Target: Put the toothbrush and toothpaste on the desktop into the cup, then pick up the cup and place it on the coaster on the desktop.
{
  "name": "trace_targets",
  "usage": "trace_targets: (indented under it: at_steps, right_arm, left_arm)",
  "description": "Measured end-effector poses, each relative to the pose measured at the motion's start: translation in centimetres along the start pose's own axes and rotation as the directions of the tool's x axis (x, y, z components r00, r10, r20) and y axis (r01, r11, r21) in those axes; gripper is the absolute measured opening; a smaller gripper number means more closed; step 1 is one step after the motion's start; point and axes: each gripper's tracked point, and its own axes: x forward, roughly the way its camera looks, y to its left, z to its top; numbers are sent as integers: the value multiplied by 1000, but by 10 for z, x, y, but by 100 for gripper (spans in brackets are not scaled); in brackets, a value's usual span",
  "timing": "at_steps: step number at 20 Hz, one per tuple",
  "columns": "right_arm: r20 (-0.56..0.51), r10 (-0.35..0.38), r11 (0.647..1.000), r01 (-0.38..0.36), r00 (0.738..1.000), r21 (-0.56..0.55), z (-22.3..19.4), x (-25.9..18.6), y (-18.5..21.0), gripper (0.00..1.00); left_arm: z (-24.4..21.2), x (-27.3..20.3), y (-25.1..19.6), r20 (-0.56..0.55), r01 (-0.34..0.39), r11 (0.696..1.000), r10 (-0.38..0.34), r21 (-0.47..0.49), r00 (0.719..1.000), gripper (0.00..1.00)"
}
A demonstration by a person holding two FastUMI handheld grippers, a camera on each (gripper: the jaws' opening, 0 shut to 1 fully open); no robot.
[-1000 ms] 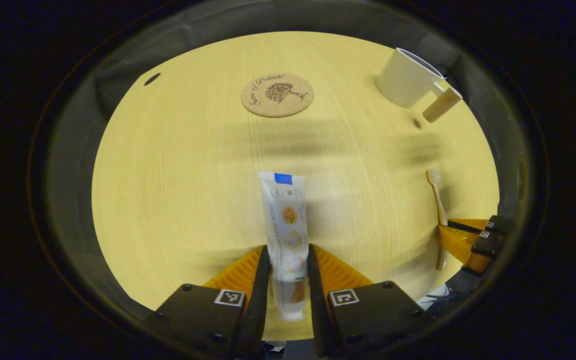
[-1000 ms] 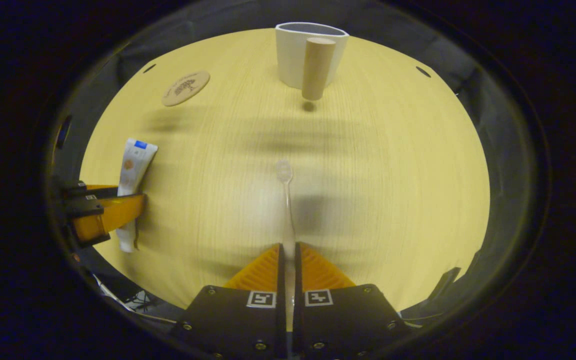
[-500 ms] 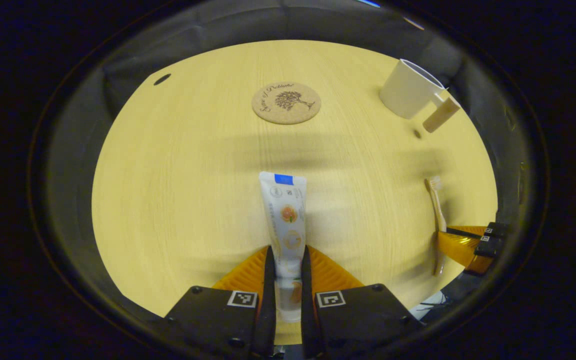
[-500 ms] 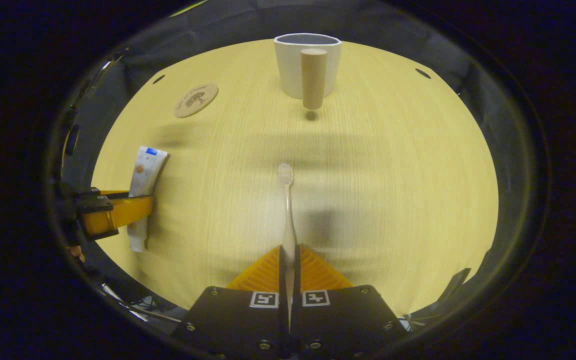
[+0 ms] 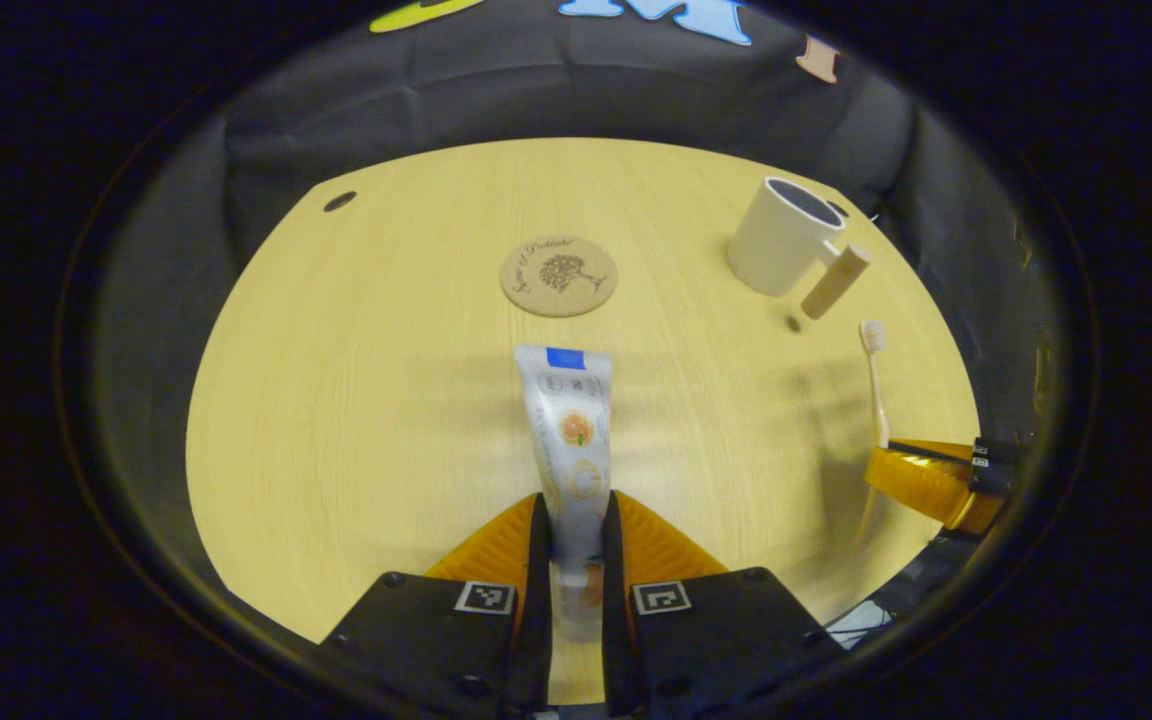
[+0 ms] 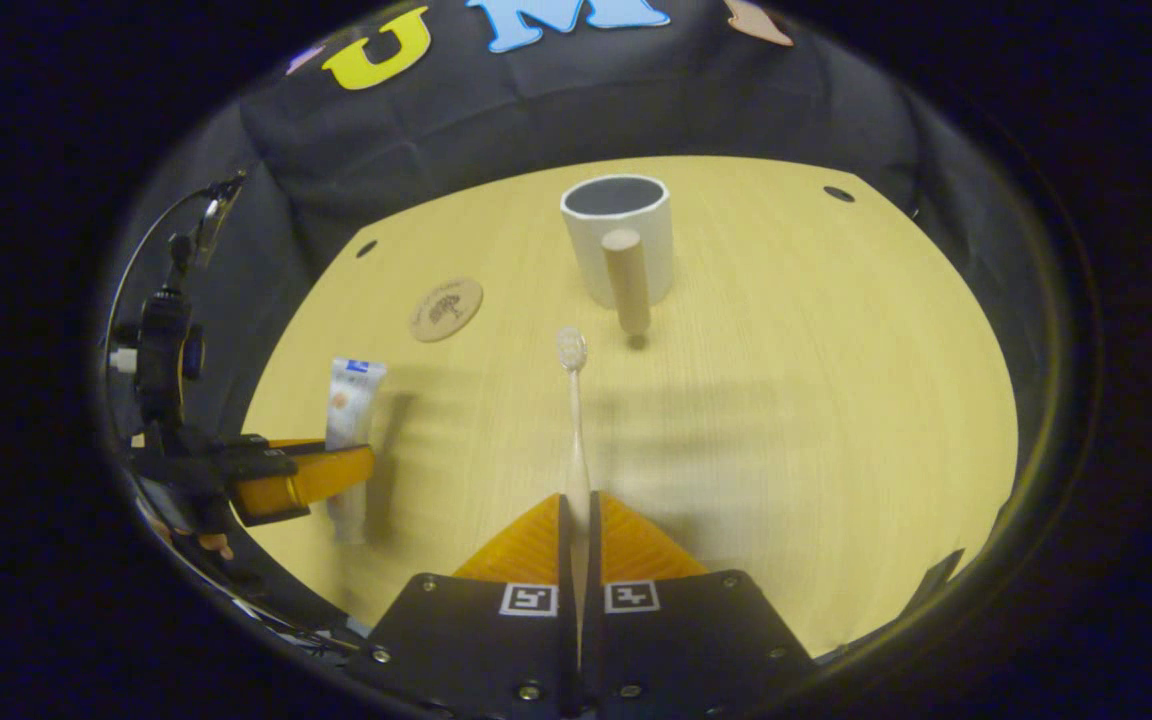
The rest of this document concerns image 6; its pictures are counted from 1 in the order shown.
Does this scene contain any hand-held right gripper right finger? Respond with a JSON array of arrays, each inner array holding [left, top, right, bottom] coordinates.
[[580, 489, 818, 720]]

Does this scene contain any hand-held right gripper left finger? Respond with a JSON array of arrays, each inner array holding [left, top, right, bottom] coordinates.
[[348, 491, 578, 720]]

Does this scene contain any white toothpaste tube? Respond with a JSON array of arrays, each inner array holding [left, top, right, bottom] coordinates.
[[324, 357, 389, 547]]

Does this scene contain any clear toothbrush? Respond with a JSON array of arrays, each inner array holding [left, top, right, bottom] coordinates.
[[555, 326, 594, 691]]

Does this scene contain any white cup with wooden handle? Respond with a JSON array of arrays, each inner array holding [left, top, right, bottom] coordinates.
[[560, 174, 676, 339]]

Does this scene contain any black backdrop cloth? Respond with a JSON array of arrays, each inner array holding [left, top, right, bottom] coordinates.
[[106, 0, 1047, 481]]

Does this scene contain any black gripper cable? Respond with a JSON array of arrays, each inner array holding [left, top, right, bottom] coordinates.
[[103, 183, 229, 351]]

